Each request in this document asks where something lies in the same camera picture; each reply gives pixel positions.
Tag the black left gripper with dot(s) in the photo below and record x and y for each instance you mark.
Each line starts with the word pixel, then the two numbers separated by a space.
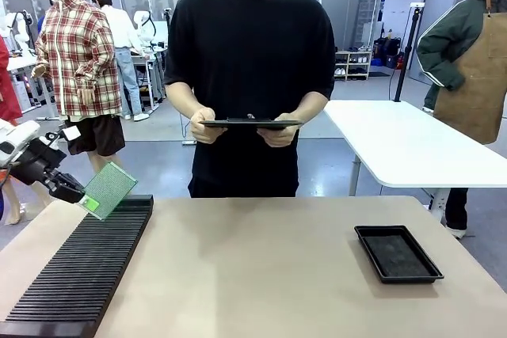
pixel 37 160

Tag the green perforated PCB board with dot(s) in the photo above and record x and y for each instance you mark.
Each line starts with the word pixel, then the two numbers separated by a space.
pixel 111 189

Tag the thin black tray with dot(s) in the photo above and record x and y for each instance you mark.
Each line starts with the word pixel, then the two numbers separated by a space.
pixel 249 123

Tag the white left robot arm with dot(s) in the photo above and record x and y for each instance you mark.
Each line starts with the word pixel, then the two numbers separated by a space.
pixel 16 134

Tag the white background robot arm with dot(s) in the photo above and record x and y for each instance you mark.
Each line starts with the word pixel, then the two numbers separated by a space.
pixel 144 27
pixel 17 29

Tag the person's left forearm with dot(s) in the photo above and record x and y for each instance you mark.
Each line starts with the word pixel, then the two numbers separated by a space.
pixel 313 104

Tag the person's right forearm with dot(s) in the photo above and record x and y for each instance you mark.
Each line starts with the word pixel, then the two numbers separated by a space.
pixel 184 98

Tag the black slotted PCB rack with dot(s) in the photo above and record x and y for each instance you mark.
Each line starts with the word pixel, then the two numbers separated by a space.
pixel 79 266

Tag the person's right hand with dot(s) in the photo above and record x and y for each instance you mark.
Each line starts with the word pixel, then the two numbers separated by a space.
pixel 204 128

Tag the person's left hand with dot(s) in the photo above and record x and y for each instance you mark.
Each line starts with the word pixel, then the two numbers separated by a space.
pixel 279 136

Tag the bare mannequin leg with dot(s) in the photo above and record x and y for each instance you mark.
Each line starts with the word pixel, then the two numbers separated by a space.
pixel 14 203

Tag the red garment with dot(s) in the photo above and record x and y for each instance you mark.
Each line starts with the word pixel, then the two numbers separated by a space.
pixel 8 80

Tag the white background workbench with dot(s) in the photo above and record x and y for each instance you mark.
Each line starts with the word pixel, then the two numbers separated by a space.
pixel 152 73

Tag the person in white shirt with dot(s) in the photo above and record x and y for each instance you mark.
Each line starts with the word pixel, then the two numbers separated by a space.
pixel 124 37

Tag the person in black t-shirt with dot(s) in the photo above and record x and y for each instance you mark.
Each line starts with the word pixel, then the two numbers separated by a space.
pixel 249 45

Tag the wooden shoe shelf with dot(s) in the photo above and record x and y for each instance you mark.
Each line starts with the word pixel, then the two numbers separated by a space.
pixel 353 65

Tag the black plastic tray with foam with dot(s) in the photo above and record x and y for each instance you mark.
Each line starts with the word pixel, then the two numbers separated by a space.
pixel 398 255

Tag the white rounded table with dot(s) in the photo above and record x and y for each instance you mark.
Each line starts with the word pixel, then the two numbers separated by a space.
pixel 412 144

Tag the black tripod pole with sensor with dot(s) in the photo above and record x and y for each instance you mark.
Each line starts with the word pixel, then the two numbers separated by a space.
pixel 407 49

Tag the person in brown apron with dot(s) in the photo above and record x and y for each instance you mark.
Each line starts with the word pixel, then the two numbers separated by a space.
pixel 471 61

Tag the small white wrist camera box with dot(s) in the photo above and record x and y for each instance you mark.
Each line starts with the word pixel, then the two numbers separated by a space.
pixel 71 133

